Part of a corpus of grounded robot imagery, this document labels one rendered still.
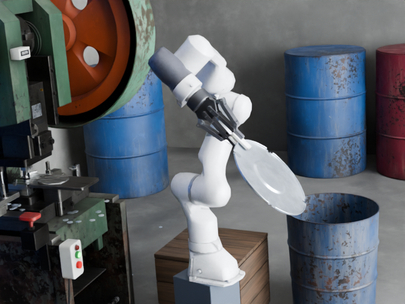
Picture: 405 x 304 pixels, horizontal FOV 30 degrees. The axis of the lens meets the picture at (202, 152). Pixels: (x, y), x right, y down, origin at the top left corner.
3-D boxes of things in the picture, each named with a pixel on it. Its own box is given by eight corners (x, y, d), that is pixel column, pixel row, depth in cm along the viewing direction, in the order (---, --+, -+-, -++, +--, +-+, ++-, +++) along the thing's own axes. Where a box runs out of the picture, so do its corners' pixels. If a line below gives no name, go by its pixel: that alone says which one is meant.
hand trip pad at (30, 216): (44, 231, 275) (42, 212, 273) (35, 237, 269) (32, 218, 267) (28, 230, 277) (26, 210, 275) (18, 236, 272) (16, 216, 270)
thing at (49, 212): (89, 195, 327) (88, 181, 325) (31, 232, 287) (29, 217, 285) (30, 190, 338) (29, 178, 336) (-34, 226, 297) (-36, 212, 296)
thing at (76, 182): (102, 207, 307) (99, 176, 304) (85, 219, 295) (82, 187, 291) (50, 204, 316) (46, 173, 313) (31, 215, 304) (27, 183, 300)
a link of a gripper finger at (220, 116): (210, 106, 236) (213, 103, 235) (236, 130, 235) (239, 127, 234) (205, 109, 232) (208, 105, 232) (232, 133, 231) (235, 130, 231)
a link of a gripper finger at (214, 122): (204, 111, 233) (200, 113, 233) (228, 138, 232) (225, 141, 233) (208, 108, 236) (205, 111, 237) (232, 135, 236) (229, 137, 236)
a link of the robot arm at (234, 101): (210, 143, 291) (226, 102, 295) (249, 154, 284) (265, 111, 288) (193, 125, 274) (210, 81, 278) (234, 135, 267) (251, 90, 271)
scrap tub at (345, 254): (386, 289, 365) (386, 195, 352) (372, 331, 327) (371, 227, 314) (301, 281, 380) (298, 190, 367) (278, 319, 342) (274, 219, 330)
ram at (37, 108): (60, 149, 308) (52, 77, 300) (40, 159, 294) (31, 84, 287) (24, 147, 314) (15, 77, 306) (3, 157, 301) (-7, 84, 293)
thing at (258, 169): (301, 175, 248) (303, 174, 247) (307, 231, 224) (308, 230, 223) (234, 126, 239) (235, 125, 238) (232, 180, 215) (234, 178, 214)
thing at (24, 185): (48, 184, 315) (47, 174, 313) (28, 195, 301) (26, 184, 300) (30, 183, 318) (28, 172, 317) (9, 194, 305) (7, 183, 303)
